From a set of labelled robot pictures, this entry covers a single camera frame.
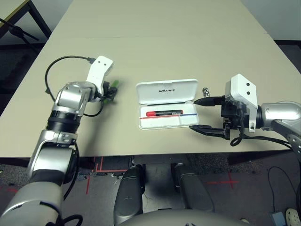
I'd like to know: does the blue-grey foot pedal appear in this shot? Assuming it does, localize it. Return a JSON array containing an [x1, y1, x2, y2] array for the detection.
[[269, 211, 286, 226]]

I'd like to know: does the black tripod stand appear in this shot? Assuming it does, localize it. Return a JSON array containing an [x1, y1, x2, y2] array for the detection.
[[0, 17, 40, 51]]

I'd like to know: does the red floor tape cross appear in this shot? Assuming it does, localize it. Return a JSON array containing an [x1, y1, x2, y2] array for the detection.
[[206, 171, 240, 189]]

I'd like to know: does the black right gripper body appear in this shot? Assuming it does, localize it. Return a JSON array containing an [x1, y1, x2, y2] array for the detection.
[[221, 96, 249, 140]]

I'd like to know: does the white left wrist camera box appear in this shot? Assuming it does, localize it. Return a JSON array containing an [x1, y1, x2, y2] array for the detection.
[[86, 56, 114, 103]]

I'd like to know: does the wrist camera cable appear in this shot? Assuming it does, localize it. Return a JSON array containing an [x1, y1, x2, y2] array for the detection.
[[230, 108, 294, 148], [44, 55, 104, 118]]

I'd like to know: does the thin black floor cable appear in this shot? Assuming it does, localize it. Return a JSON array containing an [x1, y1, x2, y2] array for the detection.
[[268, 166, 301, 212]]

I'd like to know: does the green highlighter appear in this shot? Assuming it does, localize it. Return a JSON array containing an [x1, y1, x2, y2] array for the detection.
[[102, 80, 120, 104]]

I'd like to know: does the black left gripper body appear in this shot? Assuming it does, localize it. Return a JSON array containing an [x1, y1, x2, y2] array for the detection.
[[101, 81, 114, 100]]

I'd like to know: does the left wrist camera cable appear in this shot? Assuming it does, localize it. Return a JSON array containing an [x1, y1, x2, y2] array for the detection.
[[44, 55, 104, 118]]

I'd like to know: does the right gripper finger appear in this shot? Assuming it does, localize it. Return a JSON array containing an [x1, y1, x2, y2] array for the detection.
[[189, 124, 230, 141], [193, 95, 226, 107]]

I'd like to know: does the black-framed side table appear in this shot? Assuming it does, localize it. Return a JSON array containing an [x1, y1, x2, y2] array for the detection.
[[0, 0, 52, 40]]

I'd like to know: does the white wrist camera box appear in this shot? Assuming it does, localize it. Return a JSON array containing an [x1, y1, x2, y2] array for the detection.
[[224, 73, 259, 134], [86, 56, 114, 103]]

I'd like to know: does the dark grey robot leg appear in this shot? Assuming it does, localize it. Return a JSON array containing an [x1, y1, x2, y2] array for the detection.
[[173, 163, 216, 211], [113, 163, 145, 226]]

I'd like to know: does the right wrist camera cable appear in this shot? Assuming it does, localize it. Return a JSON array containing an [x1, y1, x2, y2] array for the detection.
[[230, 108, 294, 148]]

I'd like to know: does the dark grey left robot leg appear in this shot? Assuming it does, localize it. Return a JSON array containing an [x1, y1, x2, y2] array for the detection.
[[113, 163, 145, 226]]

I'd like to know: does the grey robot torso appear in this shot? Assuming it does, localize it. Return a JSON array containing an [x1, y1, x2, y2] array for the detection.
[[122, 210, 254, 226]]

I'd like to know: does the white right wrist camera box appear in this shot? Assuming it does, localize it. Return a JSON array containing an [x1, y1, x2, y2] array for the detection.
[[224, 73, 259, 134]]

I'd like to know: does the dark grey right robot leg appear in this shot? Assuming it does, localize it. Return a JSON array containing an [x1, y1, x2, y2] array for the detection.
[[173, 163, 216, 211]]

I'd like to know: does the black marker with red cap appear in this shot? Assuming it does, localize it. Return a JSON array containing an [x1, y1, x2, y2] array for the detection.
[[145, 109, 184, 118]]

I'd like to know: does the white hard pencil case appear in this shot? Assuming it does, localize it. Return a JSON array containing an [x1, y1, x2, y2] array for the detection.
[[135, 79, 200, 130]]

